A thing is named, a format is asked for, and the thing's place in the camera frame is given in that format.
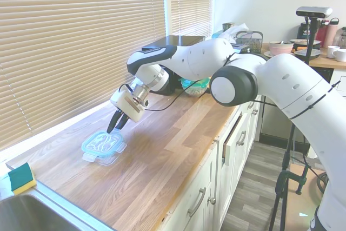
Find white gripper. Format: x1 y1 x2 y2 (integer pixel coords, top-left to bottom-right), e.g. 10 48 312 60
107 90 146 134

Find clear blue-rimmed container lid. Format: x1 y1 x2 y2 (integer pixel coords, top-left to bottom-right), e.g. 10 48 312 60
81 130 128 162

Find square glass food container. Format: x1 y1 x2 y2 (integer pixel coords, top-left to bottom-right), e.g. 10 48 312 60
94 147 127 167

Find round green-lidded container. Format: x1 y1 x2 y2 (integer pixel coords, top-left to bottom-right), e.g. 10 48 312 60
180 77 211 97

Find wide beige window blind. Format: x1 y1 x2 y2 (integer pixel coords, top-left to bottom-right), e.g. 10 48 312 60
0 0 167 152

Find black toaster oven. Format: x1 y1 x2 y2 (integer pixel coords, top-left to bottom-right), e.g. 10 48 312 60
141 35 207 96

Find yellow green sponge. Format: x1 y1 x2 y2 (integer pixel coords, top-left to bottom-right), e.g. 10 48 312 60
7 162 37 196

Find white cabinet door ajar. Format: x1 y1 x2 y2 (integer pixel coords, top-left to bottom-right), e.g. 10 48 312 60
221 111 250 167

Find white kitchen base cabinet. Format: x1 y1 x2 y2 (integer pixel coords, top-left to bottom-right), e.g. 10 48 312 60
161 94 267 231

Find stainless steel sink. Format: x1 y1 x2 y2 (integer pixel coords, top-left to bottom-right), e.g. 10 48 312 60
0 184 117 231

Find narrow beige window blind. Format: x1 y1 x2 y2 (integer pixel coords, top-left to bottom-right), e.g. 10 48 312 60
169 0 213 38

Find white plastic bag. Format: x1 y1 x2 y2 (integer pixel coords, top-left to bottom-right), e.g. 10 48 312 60
217 23 250 44

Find stainless steel dishwasher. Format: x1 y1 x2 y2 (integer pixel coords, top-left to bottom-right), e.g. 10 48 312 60
259 66 335 156

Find pink ceramic bowl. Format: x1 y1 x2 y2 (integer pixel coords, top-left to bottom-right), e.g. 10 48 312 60
268 41 295 57

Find green bar clamp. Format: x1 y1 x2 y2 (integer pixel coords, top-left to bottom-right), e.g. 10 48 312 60
275 162 311 196

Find brown cardboard board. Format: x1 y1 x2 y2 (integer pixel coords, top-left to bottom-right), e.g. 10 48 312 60
270 162 331 231

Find stacked white plates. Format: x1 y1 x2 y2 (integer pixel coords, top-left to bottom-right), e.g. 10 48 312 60
290 39 323 50

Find black kitchen appliance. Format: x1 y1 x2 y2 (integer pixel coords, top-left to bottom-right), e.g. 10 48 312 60
298 22 310 40

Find red water bottle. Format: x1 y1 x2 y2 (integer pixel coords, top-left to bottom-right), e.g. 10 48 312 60
315 19 329 48

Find small white mug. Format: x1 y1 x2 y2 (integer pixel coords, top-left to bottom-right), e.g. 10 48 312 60
327 45 341 58

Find pink water bottle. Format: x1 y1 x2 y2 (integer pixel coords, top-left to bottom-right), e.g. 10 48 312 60
324 17 340 48

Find large white mug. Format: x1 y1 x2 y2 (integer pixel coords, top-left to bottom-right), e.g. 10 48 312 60
331 49 346 62

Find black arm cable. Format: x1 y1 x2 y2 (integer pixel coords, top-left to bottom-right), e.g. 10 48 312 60
118 52 342 120

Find silver bar cabinet handle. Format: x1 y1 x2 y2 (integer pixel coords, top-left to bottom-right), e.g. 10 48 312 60
187 187 207 217
236 130 247 147

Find black wire utensil basket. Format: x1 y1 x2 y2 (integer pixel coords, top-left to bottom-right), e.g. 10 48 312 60
235 30 264 54

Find black camera tripod stand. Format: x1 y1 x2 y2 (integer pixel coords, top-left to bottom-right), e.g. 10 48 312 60
269 16 320 231

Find black coiled hose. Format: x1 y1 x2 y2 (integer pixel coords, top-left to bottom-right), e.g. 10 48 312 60
316 171 329 193

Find grey stereo camera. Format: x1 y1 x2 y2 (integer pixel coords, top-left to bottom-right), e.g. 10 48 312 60
295 6 334 19

